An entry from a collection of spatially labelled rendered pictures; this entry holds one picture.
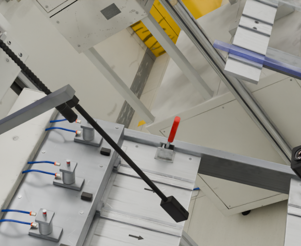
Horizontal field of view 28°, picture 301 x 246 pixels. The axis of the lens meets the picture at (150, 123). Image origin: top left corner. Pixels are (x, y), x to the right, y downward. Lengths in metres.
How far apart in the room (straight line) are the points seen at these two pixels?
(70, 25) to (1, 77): 0.94
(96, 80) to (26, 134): 2.72
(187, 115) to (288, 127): 0.36
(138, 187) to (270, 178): 0.27
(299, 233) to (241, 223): 1.46
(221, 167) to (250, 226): 1.34
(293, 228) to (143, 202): 0.28
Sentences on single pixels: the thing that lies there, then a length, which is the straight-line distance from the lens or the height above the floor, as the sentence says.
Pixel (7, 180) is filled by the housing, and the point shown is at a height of 1.24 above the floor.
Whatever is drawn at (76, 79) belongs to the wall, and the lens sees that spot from 3.68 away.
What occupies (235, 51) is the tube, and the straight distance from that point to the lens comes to 1.21.
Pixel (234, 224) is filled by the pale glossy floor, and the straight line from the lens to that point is 2.60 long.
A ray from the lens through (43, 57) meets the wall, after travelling 3.56.
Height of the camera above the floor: 1.59
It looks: 25 degrees down
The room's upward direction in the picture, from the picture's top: 42 degrees counter-clockwise
